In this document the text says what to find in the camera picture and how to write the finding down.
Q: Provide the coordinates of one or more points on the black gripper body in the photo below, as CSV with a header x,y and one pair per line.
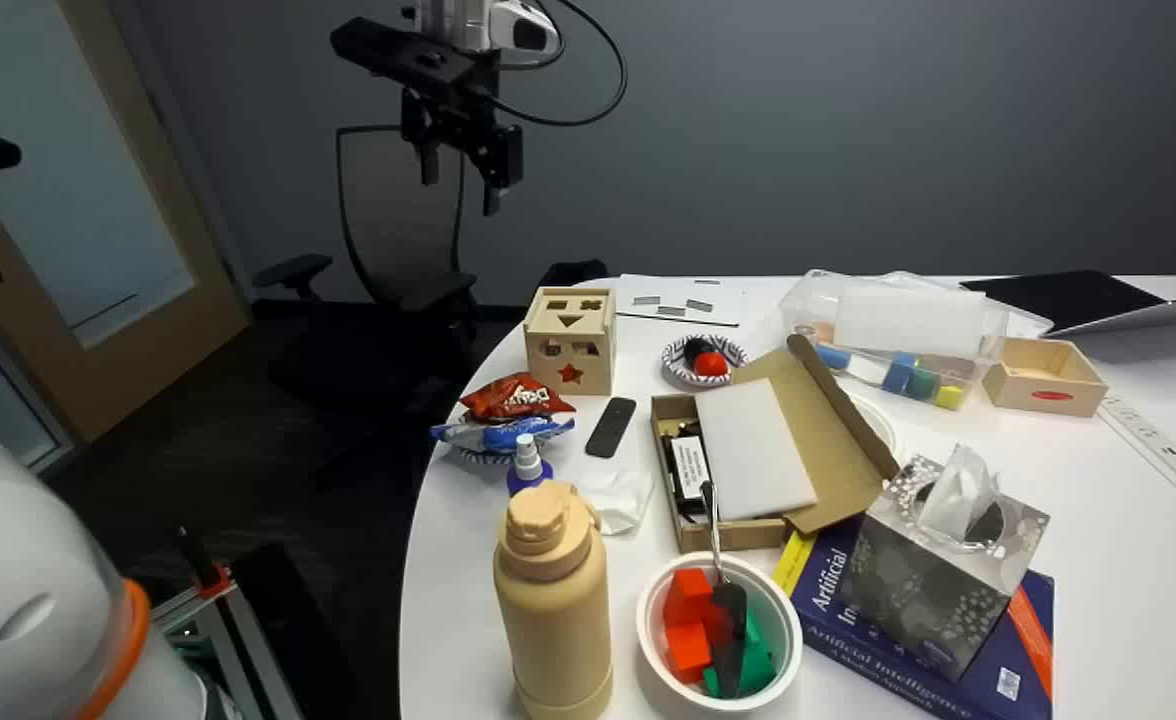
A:
x,y
462,117

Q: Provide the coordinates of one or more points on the orange wooden block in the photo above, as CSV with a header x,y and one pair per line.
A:
x,y
691,648
691,600

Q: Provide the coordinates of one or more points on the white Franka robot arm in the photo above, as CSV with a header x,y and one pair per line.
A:
x,y
30,587

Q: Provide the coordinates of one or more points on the wooden shape sorter toy box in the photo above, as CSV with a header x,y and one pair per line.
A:
x,y
569,341

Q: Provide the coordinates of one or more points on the red wooden block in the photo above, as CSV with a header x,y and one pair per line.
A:
x,y
710,360

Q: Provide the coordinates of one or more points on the open cardboard box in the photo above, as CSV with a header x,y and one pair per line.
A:
x,y
833,441

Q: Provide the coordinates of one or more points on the blue toy block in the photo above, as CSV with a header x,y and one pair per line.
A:
x,y
900,374

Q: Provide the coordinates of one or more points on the black wooden block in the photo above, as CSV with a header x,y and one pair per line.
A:
x,y
731,600

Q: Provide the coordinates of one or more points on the green toy block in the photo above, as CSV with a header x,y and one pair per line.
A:
x,y
924,380

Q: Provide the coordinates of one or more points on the yellow toy block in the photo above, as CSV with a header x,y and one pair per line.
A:
x,y
949,398

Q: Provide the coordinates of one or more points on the green wooden block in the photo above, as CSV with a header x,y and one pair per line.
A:
x,y
759,654

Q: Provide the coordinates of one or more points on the small wooden tray box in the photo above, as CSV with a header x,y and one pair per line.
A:
x,y
1050,380

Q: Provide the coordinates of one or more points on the black mesh office chair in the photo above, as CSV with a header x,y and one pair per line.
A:
x,y
402,212

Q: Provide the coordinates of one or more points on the red chips bag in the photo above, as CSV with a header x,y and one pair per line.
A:
x,y
518,398

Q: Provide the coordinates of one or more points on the white sheet with grey pieces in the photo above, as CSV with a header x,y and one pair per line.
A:
x,y
673,304

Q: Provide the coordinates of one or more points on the blue snack bag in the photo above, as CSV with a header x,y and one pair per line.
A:
x,y
490,438

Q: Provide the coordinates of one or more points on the small red bowl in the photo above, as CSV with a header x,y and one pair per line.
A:
x,y
673,364

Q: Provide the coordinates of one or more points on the black round object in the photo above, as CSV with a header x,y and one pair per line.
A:
x,y
692,350

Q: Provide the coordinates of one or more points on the dark grey remote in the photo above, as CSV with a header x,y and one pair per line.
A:
x,y
608,426

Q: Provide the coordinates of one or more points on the blue spray bottle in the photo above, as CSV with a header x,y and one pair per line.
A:
x,y
530,467

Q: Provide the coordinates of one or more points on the wooden door with glass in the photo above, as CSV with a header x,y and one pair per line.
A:
x,y
148,332

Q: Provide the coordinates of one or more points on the clear plastic wrapper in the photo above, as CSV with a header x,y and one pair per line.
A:
x,y
618,500

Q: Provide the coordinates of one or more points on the black packaged item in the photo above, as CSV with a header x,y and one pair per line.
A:
x,y
691,471

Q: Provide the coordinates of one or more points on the white foam sheet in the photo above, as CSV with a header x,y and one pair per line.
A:
x,y
754,446

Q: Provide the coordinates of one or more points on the metal spoon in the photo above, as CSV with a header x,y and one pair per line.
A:
x,y
717,540

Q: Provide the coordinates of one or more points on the tan water bottle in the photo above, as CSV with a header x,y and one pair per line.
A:
x,y
554,613

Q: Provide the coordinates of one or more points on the clear plastic container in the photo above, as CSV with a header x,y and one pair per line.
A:
x,y
900,320

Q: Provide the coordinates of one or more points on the yellow marker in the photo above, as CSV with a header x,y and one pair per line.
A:
x,y
794,560

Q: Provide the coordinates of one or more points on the white bowl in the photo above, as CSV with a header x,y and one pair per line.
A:
x,y
781,667

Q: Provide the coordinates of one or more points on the blue book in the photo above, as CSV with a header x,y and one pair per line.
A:
x,y
1015,654

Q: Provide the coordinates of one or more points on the white ruler strip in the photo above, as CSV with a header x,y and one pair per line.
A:
x,y
1168,446

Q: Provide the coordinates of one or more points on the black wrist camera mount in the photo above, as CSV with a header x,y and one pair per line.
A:
x,y
408,49

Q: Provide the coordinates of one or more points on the metal robot stand frame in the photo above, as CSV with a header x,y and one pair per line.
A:
x,y
234,626

